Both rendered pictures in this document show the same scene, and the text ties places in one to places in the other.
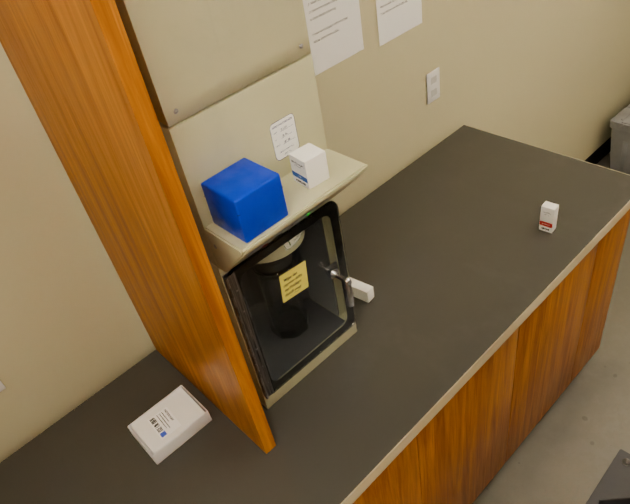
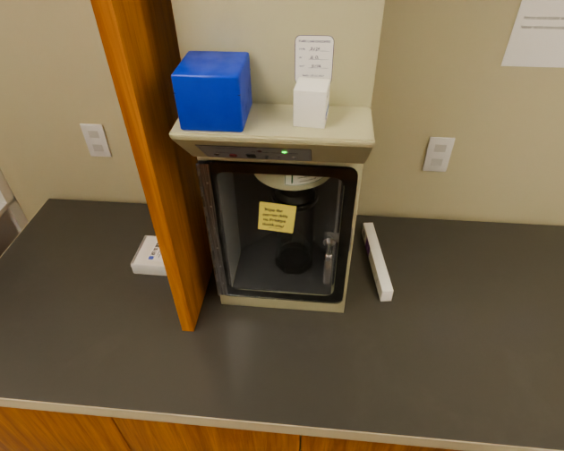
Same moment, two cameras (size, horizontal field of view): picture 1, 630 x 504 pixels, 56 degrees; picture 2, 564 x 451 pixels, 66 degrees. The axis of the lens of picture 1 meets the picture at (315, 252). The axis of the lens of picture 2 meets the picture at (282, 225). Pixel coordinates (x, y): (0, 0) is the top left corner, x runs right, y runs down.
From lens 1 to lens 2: 68 cm
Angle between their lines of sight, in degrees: 32
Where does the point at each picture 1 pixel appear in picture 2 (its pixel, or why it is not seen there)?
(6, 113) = not seen: outside the picture
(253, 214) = (193, 103)
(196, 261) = (126, 114)
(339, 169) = (345, 128)
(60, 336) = not seen: hidden behind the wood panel
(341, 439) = (229, 373)
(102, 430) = (141, 227)
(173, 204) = (104, 36)
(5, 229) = not seen: hidden behind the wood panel
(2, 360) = (115, 137)
